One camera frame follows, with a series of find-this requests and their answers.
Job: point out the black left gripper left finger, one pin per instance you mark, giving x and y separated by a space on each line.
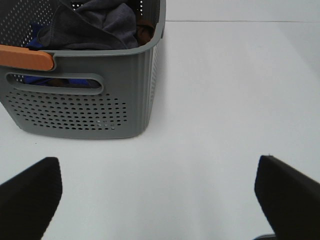
29 200

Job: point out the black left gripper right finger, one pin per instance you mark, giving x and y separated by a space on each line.
289 199

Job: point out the orange basket handle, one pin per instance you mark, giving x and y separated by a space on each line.
24 58

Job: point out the grey perforated plastic basket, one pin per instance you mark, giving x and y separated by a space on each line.
120 108

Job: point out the blue cloth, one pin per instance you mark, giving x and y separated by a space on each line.
34 44

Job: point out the brown cloth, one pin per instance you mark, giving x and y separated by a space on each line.
145 31

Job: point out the dark grey towel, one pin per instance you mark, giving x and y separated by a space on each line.
90 25

